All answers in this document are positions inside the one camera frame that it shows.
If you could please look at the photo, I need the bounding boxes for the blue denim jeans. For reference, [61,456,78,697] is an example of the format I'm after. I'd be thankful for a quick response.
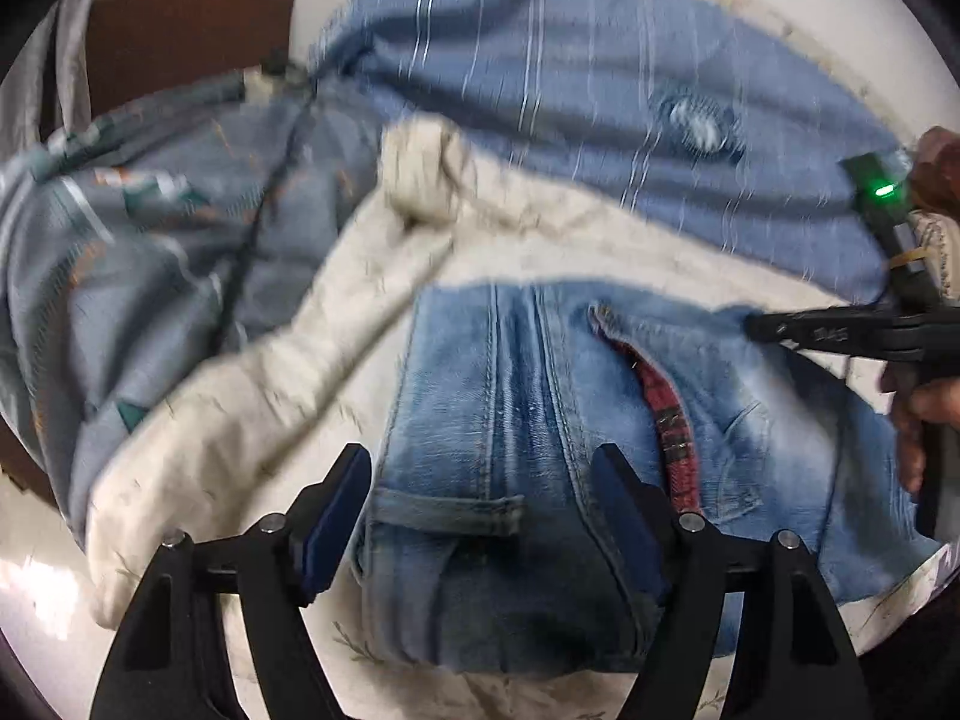
[355,281,935,676]

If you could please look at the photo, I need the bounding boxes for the right hand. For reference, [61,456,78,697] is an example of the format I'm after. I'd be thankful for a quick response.
[880,125,960,496]

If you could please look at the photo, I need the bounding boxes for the cream leaf-print bedsheet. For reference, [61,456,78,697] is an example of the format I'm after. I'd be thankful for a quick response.
[85,115,960,720]

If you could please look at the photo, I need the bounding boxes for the grey-blue patterned pillow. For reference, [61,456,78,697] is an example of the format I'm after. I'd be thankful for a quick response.
[2,72,382,533]

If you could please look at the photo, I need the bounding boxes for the grey cloth on headboard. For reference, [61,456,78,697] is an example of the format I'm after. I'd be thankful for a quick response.
[2,0,93,160]

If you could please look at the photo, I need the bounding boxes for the dark brown wooden headboard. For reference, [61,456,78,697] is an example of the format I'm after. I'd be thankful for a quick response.
[86,0,295,115]

